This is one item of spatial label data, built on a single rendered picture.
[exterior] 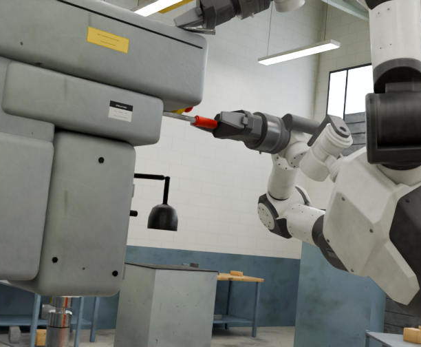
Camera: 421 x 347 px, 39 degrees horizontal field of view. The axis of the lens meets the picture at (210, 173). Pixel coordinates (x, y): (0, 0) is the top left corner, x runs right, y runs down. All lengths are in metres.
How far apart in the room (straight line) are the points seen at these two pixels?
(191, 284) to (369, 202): 4.95
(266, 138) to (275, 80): 9.43
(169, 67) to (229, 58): 8.86
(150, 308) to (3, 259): 4.64
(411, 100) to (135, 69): 0.53
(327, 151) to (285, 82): 9.69
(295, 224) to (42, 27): 0.78
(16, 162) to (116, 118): 0.22
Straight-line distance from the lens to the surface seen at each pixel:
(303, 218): 1.51
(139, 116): 1.23
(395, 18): 1.11
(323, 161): 1.25
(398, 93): 1.06
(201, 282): 6.05
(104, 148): 1.20
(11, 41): 1.13
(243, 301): 10.23
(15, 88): 1.12
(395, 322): 9.75
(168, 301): 5.81
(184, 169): 9.35
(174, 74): 1.27
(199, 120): 1.30
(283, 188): 1.55
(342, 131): 1.23
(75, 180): 1.17
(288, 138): 1.39
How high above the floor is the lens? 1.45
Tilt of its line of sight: 6 degrees up
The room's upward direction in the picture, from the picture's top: 6 degrees clockwise
